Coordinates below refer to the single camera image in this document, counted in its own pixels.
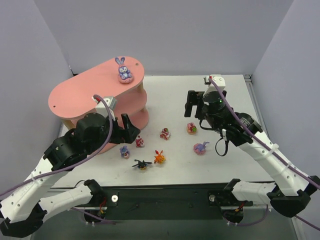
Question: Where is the small purple bunny with cake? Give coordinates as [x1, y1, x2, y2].
[119, 145, 130, 159]

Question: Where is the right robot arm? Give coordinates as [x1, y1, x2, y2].
[184, 90, 320, 218]

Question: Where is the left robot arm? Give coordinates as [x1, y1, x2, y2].
[0, 113, 141, 238]

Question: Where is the pink three-tier wooden shelf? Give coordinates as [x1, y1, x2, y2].
[47, 55, 150, 155]

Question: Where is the pink bear with strawberry hat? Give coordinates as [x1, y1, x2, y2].
[135, 135, 145, 148]

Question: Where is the black winged toy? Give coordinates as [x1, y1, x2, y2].
[131, 159, 152, 170]

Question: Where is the strawberry cake slice toy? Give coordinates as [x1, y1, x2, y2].
[159, 127, 171, 141]

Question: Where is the orange bunny toy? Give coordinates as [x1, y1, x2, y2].
[153, 150, 166, 164]

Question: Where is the purple bunny toy on donut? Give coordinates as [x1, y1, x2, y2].
[114, 56, 134, 84]

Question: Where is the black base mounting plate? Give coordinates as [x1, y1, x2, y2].
[81, 183, 253, 221]

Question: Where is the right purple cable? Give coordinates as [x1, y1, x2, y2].
[208, 77, 320, 187]

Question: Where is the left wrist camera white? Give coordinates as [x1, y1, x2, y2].
[92, 94, 118, 121]

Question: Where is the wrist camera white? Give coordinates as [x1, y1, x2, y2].
[204, 74, 226, 95]
[92, 94, 118, 121]

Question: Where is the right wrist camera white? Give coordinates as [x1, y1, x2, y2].
[204, 74, 226, 95]

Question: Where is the black looped cable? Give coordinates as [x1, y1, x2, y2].
[214, 136, 229, 158]

